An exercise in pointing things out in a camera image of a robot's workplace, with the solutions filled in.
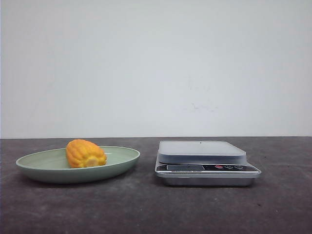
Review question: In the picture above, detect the silver digital kitchen scale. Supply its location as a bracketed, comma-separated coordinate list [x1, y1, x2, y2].
[155, 140, 261, 186]

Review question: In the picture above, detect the light green plate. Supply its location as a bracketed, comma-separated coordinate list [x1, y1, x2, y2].
[16, 146, 140, 184]

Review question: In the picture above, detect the yellow corn cob piece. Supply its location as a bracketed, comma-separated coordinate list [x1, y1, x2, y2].
[65, 139, 107, 168]

